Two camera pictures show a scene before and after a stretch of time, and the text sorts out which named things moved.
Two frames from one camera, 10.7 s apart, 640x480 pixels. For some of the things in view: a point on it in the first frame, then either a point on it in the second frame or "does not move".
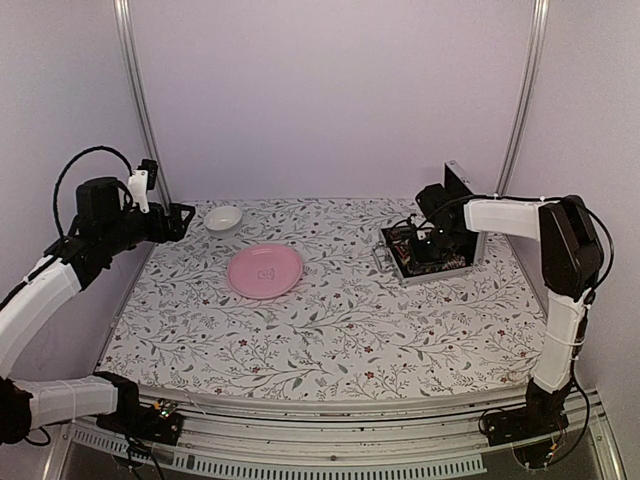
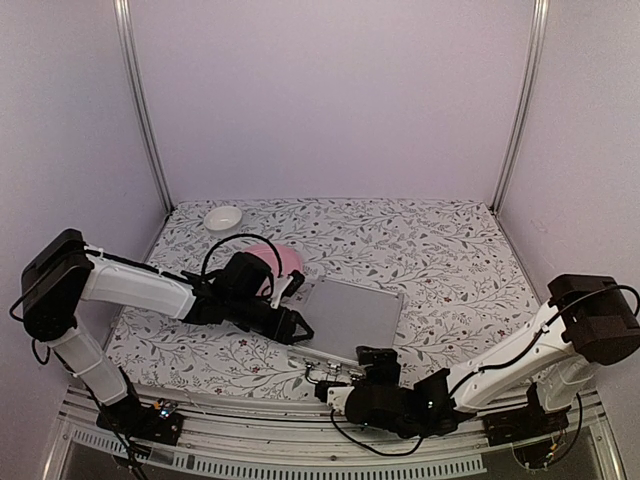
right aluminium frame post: x=538 y=34 does not move
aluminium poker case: x=423 y=252 -> x=344 y=316
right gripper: x=421 y=257 -> x=392 y=373
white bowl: x=223 y=219 does not move
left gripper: x=162 y=233 -> x=283 y=331
